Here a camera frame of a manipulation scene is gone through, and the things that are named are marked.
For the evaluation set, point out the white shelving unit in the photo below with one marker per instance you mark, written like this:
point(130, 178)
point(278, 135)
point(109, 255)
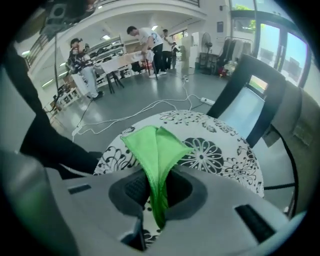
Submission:
point(110, 50)

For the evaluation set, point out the black storage crate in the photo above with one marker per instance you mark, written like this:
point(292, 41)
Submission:
point(208, 63)

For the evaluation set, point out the person's black-sleeved left forearm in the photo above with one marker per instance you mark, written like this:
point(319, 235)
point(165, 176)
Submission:
point(42, 130)

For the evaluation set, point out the black stair railing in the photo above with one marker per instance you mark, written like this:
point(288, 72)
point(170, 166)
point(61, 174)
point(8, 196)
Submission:
point(35, 50)

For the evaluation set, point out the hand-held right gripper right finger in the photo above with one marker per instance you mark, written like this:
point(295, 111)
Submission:
point(212, 220)

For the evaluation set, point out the white cabinet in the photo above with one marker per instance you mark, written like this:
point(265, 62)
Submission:
point(195, 47)

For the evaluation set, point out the beige coat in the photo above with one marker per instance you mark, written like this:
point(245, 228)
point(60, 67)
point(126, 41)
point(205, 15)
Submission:
point(300, 120)

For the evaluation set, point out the low white shelf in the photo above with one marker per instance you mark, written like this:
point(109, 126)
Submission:
point(68, 96)

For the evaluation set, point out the green cloth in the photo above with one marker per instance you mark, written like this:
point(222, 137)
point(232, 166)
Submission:
point(160, 150)

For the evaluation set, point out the glass door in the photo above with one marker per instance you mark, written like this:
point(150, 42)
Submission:
point(295, 50)

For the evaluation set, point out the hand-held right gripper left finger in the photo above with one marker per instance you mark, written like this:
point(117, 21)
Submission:
point(82, 215)

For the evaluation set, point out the black standing fan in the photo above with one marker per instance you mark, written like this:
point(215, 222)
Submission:
point(207, 41)

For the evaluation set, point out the blue wall sign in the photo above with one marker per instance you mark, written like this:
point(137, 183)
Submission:
point(220, 26)

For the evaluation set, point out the table with white cloth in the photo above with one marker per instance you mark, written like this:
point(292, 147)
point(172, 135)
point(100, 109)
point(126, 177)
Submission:
point(120, 62)

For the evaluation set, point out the clothes rack with garments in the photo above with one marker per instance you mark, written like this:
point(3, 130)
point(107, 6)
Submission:
point(232, 52)

